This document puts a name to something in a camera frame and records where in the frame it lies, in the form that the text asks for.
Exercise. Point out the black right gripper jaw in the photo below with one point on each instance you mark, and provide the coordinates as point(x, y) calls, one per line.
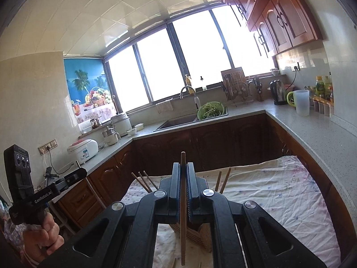
point(69, 180)

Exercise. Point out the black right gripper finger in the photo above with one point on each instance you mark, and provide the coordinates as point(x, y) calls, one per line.
point(169, 206)
point(197, 213)

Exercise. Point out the light wooden chopstick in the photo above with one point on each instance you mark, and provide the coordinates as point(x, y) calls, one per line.
point(183, 208)

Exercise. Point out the wooden utensil holder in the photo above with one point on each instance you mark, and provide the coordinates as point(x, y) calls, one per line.
point(200, 235)

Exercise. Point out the long wooden chopstick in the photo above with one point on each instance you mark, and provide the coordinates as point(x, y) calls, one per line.
point(218, 181)

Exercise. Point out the dish rack with utensils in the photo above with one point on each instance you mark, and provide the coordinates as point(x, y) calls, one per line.
point(235, 86)

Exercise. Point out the person's left hand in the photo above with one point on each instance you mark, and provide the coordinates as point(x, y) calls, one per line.
point(41, 243)

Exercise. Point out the white flat rice cooker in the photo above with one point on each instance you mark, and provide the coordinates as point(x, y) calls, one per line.
point(83, 150)

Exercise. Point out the wooden chopstick in holder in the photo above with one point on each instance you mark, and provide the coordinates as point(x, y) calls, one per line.
point(225, 180)

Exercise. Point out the white soy milk maker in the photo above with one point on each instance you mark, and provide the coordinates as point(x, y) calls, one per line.
point(110, 135)

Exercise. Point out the floral white tablecloth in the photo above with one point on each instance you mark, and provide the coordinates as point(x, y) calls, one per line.
point(282, 187)

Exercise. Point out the white rice cooker pot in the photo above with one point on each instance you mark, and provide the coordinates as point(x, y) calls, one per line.
point(122, 123)

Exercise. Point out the green colander with vegetables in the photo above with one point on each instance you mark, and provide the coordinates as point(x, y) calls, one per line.
point(210, 109)

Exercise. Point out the white dish cloth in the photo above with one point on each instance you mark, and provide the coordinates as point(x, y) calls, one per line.
point(164, 106)

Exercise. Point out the chrome sink faucet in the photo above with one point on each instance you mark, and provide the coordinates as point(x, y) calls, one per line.
point(192, 92)

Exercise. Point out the tropical fruit window poster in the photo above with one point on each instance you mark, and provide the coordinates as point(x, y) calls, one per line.
point(89, 91)

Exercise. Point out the green mug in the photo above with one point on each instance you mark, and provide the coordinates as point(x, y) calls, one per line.
point(290, 99)

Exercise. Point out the black electric kettle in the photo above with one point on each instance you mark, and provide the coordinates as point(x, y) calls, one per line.
point(278, 92)

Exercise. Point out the translucent plastic jug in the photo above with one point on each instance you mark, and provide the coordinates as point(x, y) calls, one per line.
point(301, 101)

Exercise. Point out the spice jar set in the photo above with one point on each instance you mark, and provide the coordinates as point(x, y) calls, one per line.
point(324, 107)

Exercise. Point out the yellow oil bottle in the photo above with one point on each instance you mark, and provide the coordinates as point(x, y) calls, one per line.
point(319, 87)

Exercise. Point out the red wooden upper cabinets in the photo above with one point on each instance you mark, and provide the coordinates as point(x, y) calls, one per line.
point(279, 24)

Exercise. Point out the wall power socket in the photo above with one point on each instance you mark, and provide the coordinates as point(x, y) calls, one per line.
point(48, 146)

